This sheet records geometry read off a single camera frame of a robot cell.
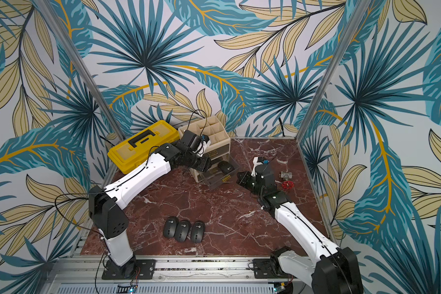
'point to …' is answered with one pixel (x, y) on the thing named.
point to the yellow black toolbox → (134, 152)
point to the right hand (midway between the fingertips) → (236, 172)
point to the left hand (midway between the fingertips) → (205, 165)
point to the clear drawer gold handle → (214, 177)
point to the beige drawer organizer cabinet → (220, 145)
